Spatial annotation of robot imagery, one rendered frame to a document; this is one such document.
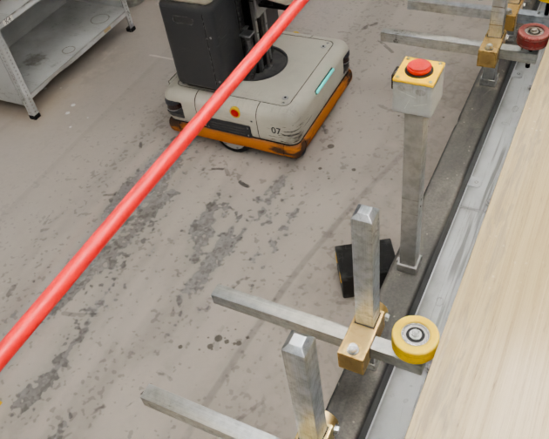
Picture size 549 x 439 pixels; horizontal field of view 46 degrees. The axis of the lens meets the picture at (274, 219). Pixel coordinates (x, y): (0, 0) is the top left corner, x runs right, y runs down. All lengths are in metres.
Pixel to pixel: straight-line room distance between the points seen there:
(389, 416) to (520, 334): 0.35
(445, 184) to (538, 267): 0.49
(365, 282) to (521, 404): 0.31
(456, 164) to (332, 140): 1.24
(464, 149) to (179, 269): 1.21
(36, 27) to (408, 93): 3.14
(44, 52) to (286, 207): 1.75
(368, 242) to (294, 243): 1.47
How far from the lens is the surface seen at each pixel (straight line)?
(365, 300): 1.15
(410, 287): 1.45
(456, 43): 1.92
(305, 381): 0.91
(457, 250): 1.63
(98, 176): 3.01
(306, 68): 2.87
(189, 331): 2.31
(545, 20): 2.12
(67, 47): 3.74
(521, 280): 1.24
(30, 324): 0.29
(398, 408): 1.39
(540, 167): 1.45
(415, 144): 1.21
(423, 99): 1.12
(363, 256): 1.06
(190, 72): 2.80
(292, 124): 2.64
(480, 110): 1.92
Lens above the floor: 1.85
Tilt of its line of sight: 46 degrees down
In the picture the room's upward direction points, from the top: 10 degrees counter-clockwise
